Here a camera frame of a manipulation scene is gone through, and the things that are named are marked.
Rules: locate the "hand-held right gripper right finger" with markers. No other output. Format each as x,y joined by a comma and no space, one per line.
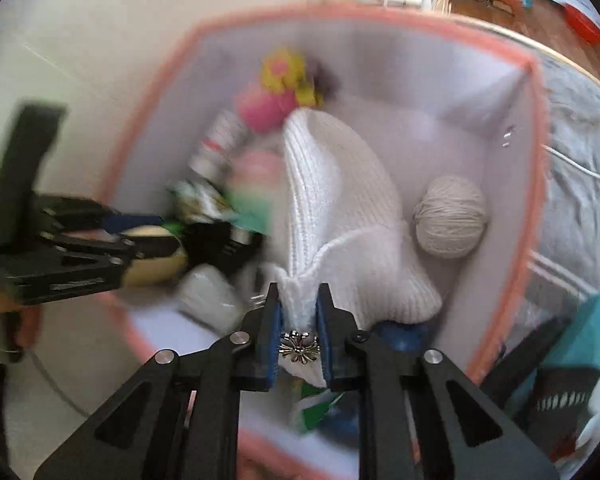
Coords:
325,355

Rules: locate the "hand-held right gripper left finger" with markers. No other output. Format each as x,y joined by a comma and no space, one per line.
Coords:
276,355

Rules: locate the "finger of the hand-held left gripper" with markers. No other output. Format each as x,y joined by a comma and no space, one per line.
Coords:
55,275
80,210

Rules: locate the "yellow round toy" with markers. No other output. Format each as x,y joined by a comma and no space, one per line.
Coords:
152,272

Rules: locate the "white knit hat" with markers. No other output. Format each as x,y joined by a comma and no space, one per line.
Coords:
340,210

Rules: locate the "pink fabric storage box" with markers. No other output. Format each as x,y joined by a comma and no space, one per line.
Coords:
480,110

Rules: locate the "person's left hand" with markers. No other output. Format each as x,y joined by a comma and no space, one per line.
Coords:
27,327

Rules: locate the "green and white carton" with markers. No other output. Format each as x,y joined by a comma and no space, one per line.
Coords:
315,410

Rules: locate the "blue round item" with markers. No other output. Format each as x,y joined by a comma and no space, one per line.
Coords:
405,337

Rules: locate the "white plastic packet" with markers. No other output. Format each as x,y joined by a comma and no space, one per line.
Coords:
210,300

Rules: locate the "black box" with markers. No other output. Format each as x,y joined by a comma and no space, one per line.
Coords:
220,250

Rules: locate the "green and white packet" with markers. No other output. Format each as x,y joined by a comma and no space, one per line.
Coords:
200,202

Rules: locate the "white tube bottle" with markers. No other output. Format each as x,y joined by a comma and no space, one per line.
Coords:
220,142

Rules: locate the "pink and green packet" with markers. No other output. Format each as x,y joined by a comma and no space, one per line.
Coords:
255,185

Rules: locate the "beige yarn ball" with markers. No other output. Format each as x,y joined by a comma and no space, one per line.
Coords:
451,217

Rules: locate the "pink plush ball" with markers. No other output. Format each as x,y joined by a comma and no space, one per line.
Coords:
260,107

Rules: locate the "black white-striped item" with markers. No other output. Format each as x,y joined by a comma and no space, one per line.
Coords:
560,400

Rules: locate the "yellow pink flower toy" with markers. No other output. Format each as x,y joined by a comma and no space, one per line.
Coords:
285,72

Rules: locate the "teal box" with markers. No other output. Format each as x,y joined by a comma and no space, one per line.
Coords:
580,340

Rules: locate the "grey striped printed blanket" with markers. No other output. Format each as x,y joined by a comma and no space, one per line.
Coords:
580,125

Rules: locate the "red basin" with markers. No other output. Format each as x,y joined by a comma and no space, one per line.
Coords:
587,25

